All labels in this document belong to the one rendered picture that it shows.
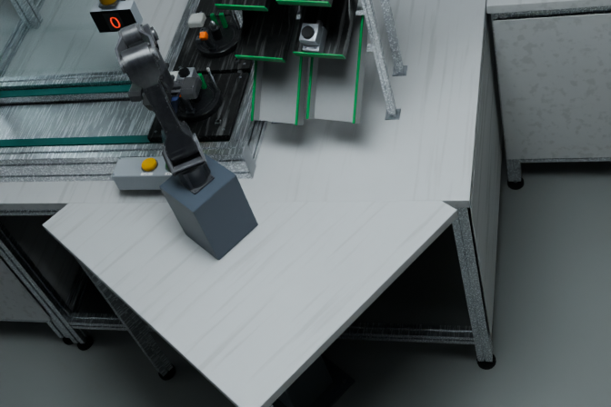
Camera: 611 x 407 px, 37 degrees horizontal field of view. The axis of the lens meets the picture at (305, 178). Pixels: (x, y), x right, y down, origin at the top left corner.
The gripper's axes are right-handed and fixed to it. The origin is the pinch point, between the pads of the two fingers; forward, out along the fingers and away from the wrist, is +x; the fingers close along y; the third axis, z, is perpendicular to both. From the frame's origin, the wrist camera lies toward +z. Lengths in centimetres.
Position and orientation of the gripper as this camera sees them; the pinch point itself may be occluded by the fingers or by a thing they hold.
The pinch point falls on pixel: (171, 102)
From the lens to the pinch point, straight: 237.0
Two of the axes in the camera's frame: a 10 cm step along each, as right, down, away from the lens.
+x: 2.3, 6.4, 7.3
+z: -1.8, 7.7, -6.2
